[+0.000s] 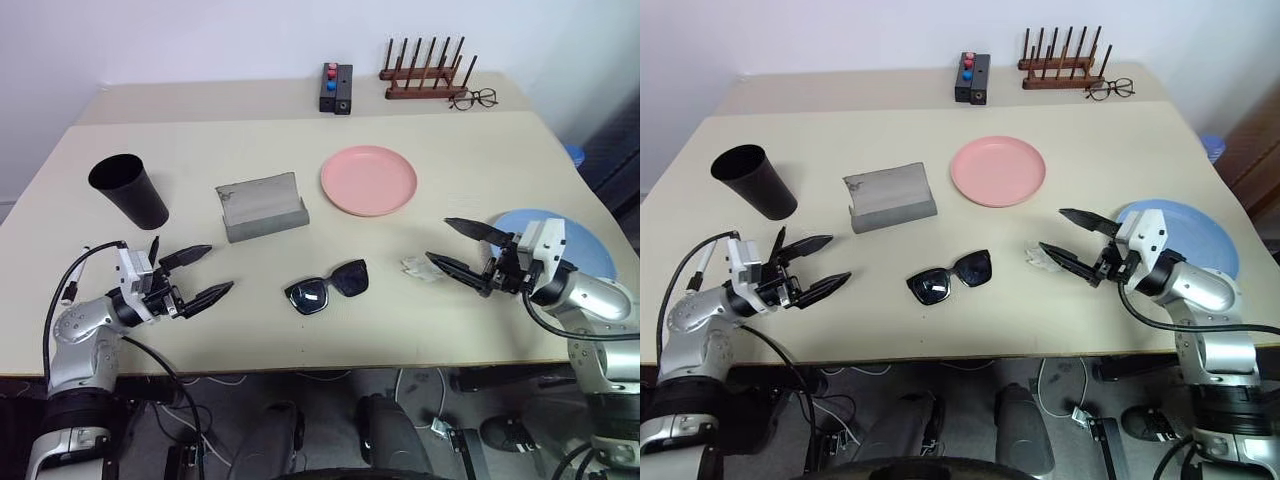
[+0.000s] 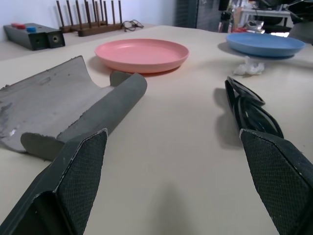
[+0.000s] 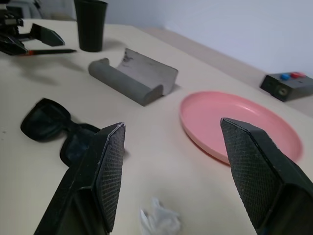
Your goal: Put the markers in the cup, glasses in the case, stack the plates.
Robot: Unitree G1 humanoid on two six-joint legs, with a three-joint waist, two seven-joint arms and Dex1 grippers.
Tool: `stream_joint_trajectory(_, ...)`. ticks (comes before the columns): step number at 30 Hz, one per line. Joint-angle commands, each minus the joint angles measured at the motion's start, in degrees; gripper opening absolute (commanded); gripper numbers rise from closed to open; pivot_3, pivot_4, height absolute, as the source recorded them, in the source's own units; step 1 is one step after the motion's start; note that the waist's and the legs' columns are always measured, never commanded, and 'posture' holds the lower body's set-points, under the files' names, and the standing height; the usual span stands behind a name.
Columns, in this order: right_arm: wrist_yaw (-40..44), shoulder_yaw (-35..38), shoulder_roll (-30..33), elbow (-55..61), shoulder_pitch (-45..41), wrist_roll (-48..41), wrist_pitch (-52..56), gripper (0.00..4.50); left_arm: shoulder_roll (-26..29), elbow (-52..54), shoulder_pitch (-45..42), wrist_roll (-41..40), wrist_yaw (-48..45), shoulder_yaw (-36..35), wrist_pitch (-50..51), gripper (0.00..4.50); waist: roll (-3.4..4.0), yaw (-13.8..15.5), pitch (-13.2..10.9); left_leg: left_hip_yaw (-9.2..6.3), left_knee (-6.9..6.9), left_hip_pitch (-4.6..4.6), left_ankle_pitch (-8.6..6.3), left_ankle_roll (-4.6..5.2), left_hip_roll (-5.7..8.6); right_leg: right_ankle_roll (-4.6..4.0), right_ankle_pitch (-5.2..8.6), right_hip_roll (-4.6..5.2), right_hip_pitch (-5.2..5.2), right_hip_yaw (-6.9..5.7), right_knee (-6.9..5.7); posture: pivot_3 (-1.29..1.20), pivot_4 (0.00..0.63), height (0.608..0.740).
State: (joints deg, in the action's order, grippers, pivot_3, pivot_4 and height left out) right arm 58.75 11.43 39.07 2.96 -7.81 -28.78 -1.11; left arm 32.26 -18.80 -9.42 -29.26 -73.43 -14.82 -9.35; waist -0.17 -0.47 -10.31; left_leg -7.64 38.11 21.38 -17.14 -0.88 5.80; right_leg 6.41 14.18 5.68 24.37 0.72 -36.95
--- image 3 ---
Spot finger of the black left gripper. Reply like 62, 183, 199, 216
29, 23, 66, 47
0, 33, 29, 56

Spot black box with coloured buttons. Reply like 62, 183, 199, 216
259, 71, 313, 102

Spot black sunglasses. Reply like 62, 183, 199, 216
20, 97, 102, 168

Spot crumpled white paper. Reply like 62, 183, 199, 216
139, 197, 183, 235

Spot black plastic cup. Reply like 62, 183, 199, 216
73, 0, 109, 53

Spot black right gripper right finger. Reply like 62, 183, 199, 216
220, 117, 313, 235

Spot black pen with orange band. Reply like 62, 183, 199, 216
18, 48, 78, 56

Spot pink round plate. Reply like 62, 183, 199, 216
179, 91, 304, 165

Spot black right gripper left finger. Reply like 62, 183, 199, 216
33, 121, 127, 235

